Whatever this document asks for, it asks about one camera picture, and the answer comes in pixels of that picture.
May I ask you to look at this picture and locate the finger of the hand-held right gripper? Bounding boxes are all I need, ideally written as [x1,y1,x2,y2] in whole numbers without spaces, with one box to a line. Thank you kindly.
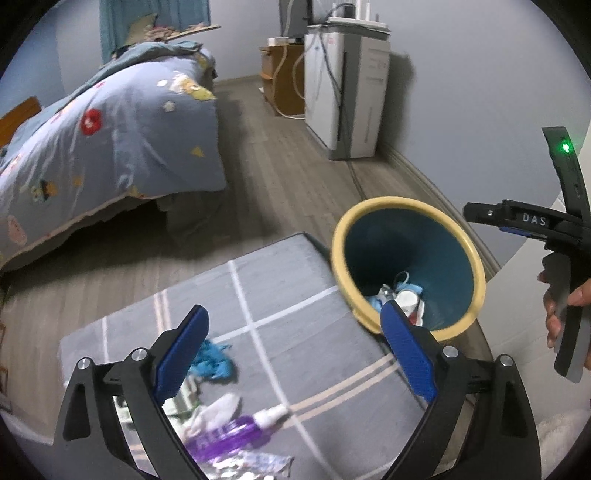
[463,200,509,227]
[499,225,546,240]

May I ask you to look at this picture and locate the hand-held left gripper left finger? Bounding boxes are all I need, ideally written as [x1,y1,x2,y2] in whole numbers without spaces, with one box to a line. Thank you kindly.
[53,304,209,480]

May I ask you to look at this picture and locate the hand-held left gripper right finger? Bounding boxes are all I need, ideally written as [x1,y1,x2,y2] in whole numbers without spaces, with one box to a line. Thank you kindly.
[379,300,542,480]

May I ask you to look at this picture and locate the yellow-rimmed blue trash bin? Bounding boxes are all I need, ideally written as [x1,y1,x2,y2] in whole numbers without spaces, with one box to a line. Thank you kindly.
[330,196,486,342]

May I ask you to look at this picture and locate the person's right hand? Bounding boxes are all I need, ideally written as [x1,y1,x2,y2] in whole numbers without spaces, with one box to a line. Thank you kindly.
[538,272,591,354]

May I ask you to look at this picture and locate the crumpled blue glove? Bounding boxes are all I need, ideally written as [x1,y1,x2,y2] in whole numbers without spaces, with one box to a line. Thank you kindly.
[191,339,238,384]

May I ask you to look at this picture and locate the white and green box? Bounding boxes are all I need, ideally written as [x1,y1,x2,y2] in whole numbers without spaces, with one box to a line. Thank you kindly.
[164,374,204,416]

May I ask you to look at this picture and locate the white crumpled tissue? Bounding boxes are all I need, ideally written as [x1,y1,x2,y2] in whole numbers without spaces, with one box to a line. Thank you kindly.
[182,392,242,441]

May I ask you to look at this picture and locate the purple spray bottle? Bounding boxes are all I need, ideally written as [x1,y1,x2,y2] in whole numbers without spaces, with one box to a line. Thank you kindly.
[185,405,291,462]

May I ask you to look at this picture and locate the grey checked mat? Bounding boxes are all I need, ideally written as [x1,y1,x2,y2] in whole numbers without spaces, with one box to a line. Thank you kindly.
[58,232,490,480]

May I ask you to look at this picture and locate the white air purifier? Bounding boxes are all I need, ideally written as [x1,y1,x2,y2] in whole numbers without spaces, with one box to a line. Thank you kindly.
[303,23,392,161]

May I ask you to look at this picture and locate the blue cartoon printed duvet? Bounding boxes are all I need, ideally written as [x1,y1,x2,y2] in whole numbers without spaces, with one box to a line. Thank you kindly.
[0,41,227,271]

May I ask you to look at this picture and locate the white router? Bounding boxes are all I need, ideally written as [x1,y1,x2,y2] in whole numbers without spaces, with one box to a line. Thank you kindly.
[327,2,392,34]

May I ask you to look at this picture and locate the wooden cabinet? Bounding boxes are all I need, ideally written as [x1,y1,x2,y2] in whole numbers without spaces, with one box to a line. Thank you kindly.
[259,38,306,116]

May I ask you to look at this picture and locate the black monitor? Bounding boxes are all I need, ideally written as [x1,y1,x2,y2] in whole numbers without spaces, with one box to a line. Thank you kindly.
[278,0,315,38]

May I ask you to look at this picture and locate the plaid cloth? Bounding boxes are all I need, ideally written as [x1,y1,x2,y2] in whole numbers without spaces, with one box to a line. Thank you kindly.
[139,25,185,44]

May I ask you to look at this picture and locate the wooden window sill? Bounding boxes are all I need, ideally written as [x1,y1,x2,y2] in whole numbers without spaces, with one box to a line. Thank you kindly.
[171,24,221,38]

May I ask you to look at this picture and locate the green pillow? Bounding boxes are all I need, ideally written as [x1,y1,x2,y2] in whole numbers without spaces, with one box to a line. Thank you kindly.
[127,14,158,42]

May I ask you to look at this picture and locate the blue curtain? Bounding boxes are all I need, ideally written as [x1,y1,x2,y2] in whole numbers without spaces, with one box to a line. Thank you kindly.
[99,0,213,61]

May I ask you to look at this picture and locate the black cable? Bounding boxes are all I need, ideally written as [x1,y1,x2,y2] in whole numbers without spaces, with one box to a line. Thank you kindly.
[318,32,370,195]

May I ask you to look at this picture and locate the white cable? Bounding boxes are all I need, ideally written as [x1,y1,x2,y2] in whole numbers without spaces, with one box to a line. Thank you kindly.
[270,39,308,118]

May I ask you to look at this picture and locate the wooden bed frame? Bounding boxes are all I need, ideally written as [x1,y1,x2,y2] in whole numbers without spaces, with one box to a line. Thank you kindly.
[0,96,42,148]

